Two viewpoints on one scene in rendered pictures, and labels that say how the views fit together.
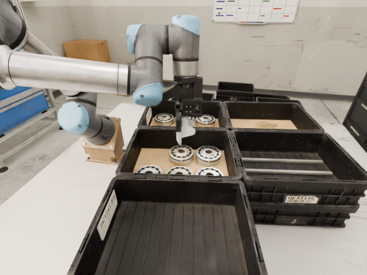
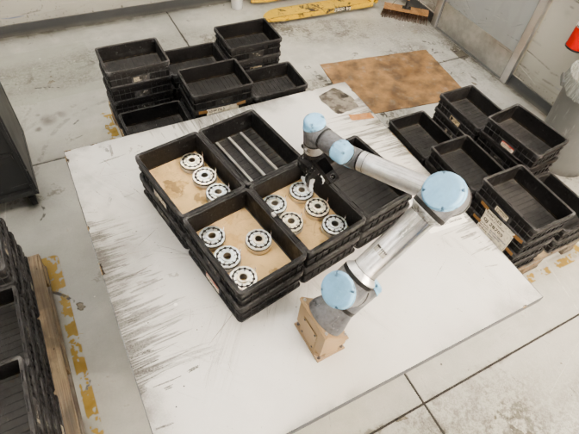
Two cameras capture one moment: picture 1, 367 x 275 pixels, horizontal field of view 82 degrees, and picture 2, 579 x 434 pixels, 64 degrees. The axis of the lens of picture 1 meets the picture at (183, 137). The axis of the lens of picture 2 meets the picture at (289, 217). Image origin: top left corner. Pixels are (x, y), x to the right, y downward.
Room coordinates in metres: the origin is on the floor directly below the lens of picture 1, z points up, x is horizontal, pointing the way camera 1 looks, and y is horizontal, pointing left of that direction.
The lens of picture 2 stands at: (1.54, 0.80, 2.32)
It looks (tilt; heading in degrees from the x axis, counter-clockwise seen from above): 51 degrees down; 224
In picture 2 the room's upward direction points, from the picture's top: 8 degrees clockwise
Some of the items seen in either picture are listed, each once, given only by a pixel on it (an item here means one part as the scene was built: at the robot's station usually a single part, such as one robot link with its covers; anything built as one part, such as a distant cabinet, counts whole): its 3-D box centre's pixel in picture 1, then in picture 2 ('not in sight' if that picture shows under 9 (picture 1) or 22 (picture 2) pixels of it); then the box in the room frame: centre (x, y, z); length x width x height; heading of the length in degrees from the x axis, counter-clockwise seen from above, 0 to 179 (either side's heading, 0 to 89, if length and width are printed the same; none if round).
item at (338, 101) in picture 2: not in sight; (338, 99); (-0.18, -0.59, 0.71); 0.22 x 0.19 x 0.01; 77
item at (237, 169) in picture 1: (180, 151); (306, 204); (0.62, 0.01, 0.92); 0.40 x 0.30 x 0.02; 87
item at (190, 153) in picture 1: (181, 151); (290, 221); (0.70, 0.01, 0.86); 0.10 x 0.10 x 0.01
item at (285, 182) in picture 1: (290, 154); (250, 145); (0.60, -0.39, 0.92); 0.40 x 0.30 x 0.02; 87
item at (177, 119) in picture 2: not in sight; (158, 134); (0.58, -1.37, 0.26); 0.40 x 0.30 x 0.23; 167
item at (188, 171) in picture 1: (179, 175); (317, 207); (0.56, 0.01, 0.86); 0.10 x 0.10 x 0.01
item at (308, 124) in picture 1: (265, 125); (190, 181); (0.90, -0.40, 0.87); 0.40 x 0.30 x 0.11; 87
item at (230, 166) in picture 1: (180, 161); (305, 212); (0.62, 0.01, 0.87); 0.40 x 0.30 x 0.11; 87
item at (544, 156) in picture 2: not in sight; (511, 156); (-1.08, 0.18, 0.37); 0.42 x 0.34 x 0.46; 77
